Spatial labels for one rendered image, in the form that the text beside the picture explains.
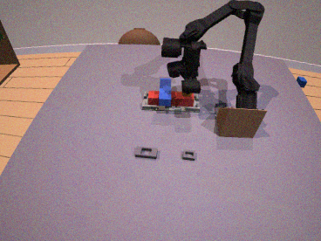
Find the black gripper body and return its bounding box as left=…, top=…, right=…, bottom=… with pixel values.
left=182, top=59, right=201, bottom=94

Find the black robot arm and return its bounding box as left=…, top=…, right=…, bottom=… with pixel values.
left=161, top=0, right=265, bottom=110

